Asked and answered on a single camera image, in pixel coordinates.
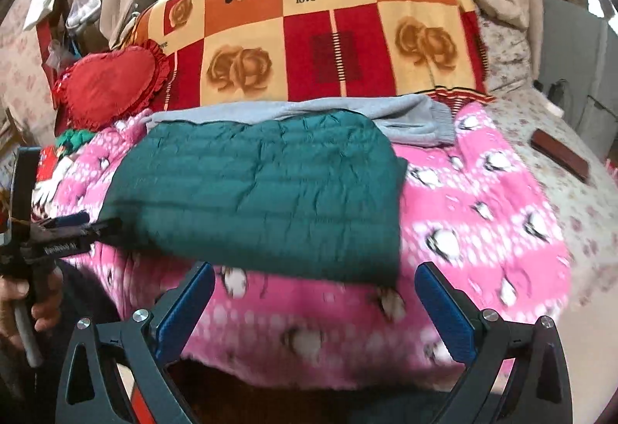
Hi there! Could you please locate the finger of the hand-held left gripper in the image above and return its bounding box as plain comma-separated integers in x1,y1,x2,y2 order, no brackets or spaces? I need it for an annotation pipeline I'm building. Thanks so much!
88,217,124,244
41,210,92,232

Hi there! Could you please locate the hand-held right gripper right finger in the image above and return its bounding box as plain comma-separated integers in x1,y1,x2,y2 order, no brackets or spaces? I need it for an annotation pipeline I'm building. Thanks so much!
415,261,573,424

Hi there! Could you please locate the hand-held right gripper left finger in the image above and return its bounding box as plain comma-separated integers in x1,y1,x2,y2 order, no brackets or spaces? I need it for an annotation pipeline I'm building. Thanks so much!
55,261,216,424

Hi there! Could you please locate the green puffer jacket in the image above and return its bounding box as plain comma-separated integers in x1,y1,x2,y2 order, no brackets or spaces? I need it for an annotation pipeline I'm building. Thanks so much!
99,109,409,287

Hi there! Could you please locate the person's left hand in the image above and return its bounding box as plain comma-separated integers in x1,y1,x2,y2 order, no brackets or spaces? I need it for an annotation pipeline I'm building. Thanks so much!
0,267,65,350

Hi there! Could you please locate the red green plush toy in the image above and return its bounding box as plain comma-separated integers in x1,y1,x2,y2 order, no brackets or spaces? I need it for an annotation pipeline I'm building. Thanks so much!
31,129,97,207

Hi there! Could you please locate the pink penguin blanket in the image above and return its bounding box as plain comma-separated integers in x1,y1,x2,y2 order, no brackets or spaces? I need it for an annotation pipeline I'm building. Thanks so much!
31,102,573,391

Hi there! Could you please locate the red heart-shaped pillow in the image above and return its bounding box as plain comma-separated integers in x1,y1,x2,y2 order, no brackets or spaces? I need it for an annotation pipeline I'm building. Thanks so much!
52,39,172,131

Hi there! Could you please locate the floral bed sheet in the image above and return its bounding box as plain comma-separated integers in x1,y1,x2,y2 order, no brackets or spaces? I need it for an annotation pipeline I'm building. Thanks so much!
475,14,618,299

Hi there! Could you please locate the clear plastic bag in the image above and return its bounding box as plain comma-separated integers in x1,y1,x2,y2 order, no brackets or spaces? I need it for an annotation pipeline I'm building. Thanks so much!
65,0,103,33

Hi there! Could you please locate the brown wallet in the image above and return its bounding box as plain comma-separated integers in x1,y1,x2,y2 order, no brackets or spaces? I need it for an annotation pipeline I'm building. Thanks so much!
530,128,591,183

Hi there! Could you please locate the grey sweater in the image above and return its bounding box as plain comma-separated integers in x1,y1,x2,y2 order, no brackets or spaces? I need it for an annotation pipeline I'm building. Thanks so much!
145,95,457,147

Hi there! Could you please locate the rose print blanket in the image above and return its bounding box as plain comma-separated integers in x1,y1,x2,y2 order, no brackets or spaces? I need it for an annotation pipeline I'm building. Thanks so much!
121,0,496,113

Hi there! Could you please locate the grey cabinet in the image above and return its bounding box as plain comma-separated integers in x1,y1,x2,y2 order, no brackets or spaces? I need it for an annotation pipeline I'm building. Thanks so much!
536,0,618,154

